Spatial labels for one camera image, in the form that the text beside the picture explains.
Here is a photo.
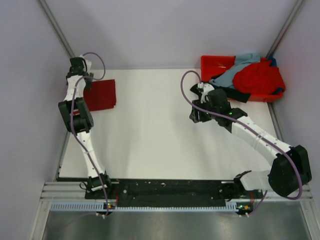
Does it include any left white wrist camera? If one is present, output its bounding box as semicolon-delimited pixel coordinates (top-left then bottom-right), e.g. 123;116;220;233
80;54;92;73

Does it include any left aluminium corner post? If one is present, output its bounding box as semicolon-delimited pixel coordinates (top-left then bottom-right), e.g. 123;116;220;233
36;0;79;59

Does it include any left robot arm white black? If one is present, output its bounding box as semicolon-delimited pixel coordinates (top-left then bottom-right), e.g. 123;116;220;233
58;54;114;199

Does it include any bright red t shirt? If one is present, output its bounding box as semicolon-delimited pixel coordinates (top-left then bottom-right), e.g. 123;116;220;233
232;60;286;95

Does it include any light blue t shirt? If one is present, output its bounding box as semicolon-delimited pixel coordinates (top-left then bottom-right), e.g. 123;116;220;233
209;53;261;89

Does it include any red plastic bin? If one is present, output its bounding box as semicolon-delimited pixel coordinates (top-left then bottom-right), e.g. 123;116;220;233
200;55;284;103

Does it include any right aluminium side rail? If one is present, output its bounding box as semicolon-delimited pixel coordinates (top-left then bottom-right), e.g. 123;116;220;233
267;102;298;181

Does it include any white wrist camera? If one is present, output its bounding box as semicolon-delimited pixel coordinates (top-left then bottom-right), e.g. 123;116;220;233
80;54;92;73
196;82;215;104

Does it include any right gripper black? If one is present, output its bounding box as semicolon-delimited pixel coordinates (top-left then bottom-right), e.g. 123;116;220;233
190;98;219;123

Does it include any aluminium corner post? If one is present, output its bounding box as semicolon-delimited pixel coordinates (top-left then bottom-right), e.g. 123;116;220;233
265;0;307;59
36;0;79;59

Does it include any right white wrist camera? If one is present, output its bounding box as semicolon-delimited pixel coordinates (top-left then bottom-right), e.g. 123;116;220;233
196;82;215;104

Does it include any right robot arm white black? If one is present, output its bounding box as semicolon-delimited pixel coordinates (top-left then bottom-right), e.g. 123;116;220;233
189;84;312;199

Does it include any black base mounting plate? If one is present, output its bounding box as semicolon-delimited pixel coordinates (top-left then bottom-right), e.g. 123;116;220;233
85;178;263;208

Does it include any dark red t shirt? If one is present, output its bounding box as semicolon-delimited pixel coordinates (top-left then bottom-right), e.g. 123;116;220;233
84;79;117;112

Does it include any grey slotted cable duct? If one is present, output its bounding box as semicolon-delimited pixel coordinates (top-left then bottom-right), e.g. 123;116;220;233
50;201;252;213

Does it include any right aluminium corner post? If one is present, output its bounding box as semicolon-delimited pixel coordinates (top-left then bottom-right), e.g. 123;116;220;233
265;0;307;59

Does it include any black t shirt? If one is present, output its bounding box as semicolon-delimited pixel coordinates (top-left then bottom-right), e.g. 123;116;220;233
190;84;251;103

